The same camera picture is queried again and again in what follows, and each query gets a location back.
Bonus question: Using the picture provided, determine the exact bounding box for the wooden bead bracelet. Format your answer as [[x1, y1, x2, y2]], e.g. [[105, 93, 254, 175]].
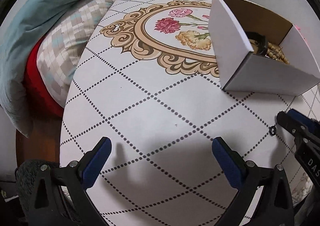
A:
[[251, 41, 291, 65]]

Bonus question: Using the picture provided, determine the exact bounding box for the white cardboard box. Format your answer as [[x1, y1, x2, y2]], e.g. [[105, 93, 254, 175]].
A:
[[208, 0, 319, 96]]

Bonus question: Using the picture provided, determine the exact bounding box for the black bracelet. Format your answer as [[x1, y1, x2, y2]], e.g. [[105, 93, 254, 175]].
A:
[[243, 30, 270, 57]]

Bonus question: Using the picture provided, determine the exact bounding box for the red bed sheet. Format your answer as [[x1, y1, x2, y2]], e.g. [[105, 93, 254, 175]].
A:
[[23, 37, 63, 119]]

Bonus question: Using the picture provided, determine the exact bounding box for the patterned white tablecloth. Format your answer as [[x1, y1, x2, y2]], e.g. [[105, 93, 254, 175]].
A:
[[60, 0, 319, 225]]

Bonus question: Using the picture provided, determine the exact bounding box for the checkered pillow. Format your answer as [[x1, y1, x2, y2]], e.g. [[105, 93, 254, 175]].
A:
[[36, 0, 116, 107]]

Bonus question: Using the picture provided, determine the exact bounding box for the teal duvet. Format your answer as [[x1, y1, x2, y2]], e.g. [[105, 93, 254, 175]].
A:
[[1, 0, 79, 137]]

